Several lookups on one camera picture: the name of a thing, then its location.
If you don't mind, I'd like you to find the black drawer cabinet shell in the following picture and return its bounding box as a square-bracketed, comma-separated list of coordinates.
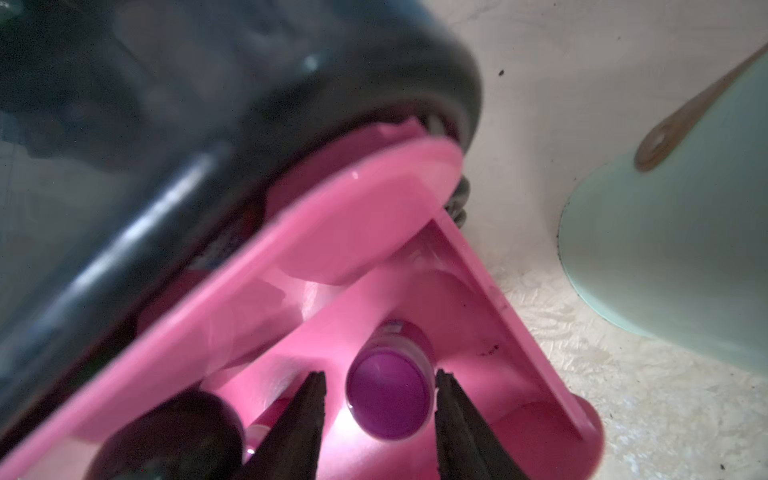
[1, 1, 482, 454]

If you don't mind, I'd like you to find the magenta paint can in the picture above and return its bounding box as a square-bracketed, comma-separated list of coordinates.
[345, 319, 436, 441]

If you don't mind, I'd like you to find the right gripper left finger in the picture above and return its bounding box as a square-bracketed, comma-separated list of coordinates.
[232, 371, 327, 480]

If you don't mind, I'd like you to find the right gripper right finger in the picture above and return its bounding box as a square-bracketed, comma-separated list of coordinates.
[435, 369, 529, 480]

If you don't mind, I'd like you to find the mint green pen cup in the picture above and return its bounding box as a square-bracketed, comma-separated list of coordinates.
[558, 49, 767, 375]

